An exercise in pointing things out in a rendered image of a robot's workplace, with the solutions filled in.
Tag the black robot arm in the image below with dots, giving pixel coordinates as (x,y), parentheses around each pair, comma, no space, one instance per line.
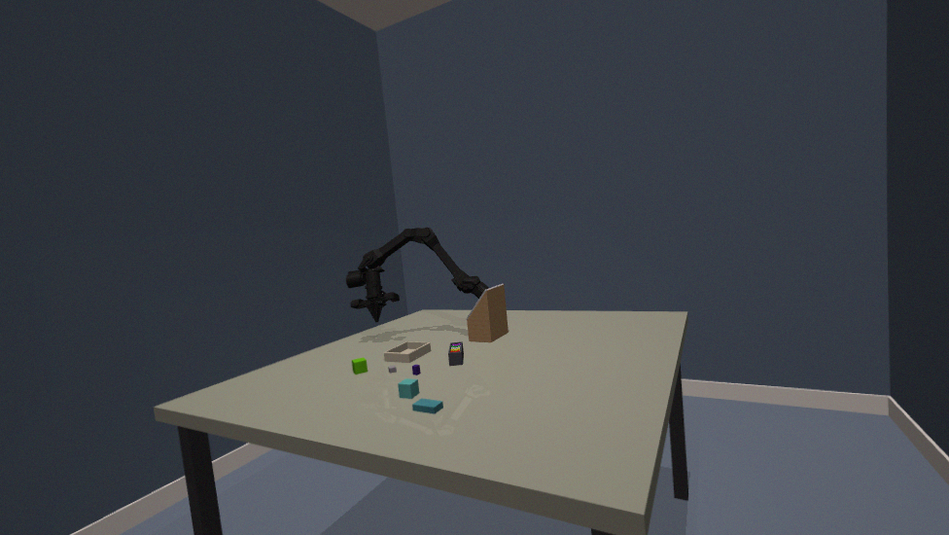
(376,258)

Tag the teal flat block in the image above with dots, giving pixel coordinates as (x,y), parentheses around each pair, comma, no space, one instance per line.
(427,405)

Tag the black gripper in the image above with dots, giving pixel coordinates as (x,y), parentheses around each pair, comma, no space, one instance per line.
(374,294)

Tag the teal cube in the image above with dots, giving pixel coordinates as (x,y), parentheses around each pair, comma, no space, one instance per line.
(408,388)

